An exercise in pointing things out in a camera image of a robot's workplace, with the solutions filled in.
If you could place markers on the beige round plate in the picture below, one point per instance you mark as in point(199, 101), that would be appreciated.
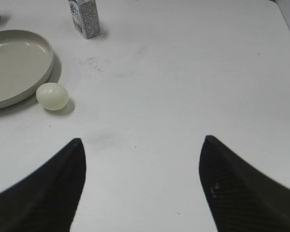
point(26, 62)

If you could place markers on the white egg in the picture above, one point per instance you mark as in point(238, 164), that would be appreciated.
point(52, 96)

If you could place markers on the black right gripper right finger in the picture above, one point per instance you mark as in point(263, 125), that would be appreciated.
point(240, 197)

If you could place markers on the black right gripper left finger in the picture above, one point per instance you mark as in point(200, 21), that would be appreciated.
point(47, 199)

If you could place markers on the white blue milk carton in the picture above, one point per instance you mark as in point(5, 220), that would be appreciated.
point(85, 17)

